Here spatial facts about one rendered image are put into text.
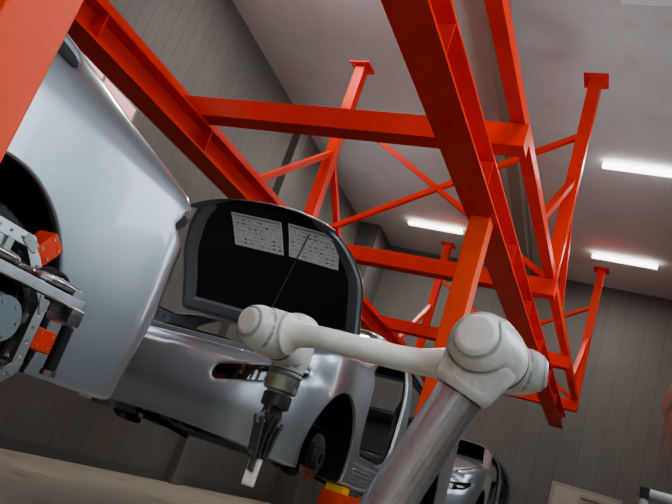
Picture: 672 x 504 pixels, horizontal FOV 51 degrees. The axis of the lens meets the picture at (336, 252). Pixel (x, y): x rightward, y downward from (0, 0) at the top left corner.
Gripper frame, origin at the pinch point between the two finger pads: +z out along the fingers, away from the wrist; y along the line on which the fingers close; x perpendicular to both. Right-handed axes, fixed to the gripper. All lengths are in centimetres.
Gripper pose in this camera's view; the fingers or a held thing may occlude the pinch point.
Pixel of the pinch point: (251, 471)
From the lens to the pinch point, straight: 186.2
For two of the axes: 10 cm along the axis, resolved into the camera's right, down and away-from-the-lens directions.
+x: -8.8, -1.5, 4.5
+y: 3.7, 4.0, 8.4
